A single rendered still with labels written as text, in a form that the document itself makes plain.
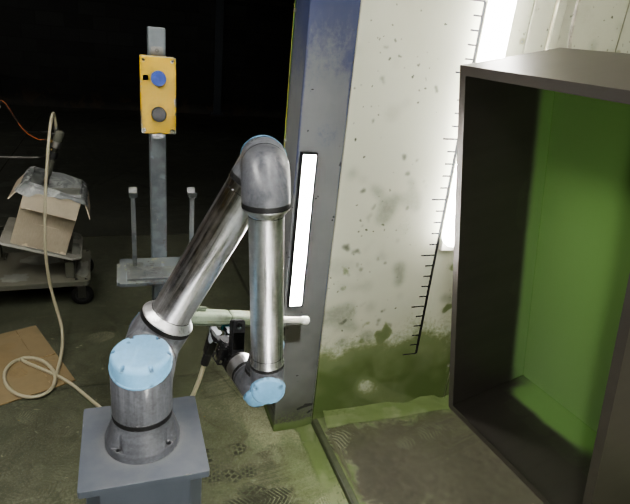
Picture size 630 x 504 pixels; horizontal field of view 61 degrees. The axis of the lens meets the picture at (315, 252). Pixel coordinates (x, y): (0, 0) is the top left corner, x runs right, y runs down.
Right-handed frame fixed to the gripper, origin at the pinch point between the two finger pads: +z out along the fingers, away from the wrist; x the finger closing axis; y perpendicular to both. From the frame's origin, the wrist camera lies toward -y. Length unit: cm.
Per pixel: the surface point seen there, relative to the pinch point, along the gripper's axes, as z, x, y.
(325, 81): 22, 25, -86
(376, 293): 7, 75, -11
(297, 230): 15.8, 30.8, -31.3
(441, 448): -35, 108, 43
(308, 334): 11, 51, 13
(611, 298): -74, 82, -57
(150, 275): 30.1, -14.9, -1.1
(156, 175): 50, -14, -33
